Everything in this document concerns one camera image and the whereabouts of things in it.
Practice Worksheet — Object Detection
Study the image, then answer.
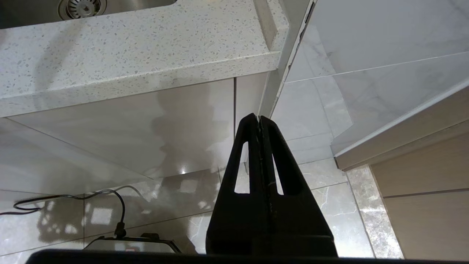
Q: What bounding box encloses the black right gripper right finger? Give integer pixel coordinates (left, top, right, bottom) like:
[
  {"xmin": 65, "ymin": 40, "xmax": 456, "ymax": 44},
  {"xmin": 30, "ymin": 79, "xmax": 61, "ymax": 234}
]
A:
[{"xmin": 260, "ymin": 116, "xmax": 338, "ymax": 256}]

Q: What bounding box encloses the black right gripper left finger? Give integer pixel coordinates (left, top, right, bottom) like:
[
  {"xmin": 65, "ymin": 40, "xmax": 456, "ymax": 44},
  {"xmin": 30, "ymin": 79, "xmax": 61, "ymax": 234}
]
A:
[{"xmin": 205, "ymin": 113, "xmax": 274, "ymax": 256}]

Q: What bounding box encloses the grey black robot base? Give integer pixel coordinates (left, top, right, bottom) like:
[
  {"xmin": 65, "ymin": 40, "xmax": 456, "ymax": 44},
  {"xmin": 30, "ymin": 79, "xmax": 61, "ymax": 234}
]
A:
[{"xmin": 84, "ymin": 233, "xmax": 182, "ymax": 254}]

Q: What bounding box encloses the stainless steel sink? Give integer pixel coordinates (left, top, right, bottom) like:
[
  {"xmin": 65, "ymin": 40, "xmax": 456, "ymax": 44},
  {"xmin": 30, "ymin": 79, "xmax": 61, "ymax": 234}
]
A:
[{"xmin": 0, "ymin": 0, "xmax": 179, "ymax": 30}]

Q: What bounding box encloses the round metal sink drain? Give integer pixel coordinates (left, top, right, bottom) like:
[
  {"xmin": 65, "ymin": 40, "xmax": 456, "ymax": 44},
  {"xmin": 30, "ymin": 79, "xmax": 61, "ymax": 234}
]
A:
[{"xmin": 59, "ymin": 0, "xmax": 108, "ymax": 21}]

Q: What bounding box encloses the beige wooden cabinet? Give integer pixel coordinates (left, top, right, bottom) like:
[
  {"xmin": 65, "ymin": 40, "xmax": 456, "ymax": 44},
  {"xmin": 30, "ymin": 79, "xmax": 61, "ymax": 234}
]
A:
[{"xmin": 334, "ymin": 79, "xmax": 469, "ymax": 264}]

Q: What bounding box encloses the white cabinet door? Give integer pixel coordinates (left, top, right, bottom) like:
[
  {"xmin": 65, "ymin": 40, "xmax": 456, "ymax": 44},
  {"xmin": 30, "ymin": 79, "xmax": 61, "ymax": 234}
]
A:
[{"xmin": 0, "ymin": 78, "xmax": 235, "ymax": 195}]

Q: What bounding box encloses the thin black floor cable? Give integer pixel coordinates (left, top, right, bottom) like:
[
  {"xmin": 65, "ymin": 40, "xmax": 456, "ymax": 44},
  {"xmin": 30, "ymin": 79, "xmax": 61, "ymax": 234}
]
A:
[{"xmin": 0, "ymin": 189, "xmax": 127, "ymax": 238}]

